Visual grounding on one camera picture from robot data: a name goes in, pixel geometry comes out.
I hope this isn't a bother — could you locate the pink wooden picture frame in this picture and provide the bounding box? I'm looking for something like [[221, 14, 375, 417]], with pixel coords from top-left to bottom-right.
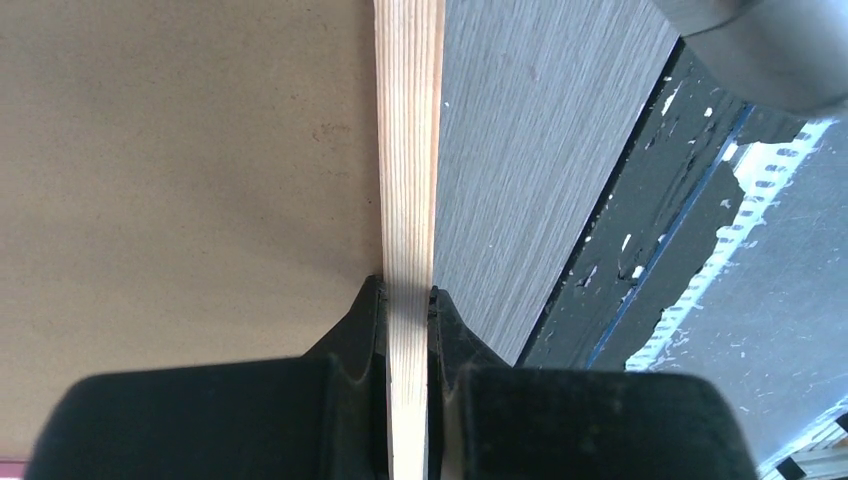
[[374, 1, 445, 479]]

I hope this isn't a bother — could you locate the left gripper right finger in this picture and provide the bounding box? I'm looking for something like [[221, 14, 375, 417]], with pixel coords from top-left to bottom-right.
[[428, 288, 757, 479]]

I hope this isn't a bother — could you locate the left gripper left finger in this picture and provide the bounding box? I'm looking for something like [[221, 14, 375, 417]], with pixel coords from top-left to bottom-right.
[[25, 276, 388, 479]]

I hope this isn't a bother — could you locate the brown cardboard backing board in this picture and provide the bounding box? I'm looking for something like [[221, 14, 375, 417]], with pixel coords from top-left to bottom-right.
[[1, 1, 380, 459]]

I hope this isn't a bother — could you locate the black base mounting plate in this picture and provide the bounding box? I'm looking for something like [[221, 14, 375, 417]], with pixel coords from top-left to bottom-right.
[[517, 43, 803, 370]]

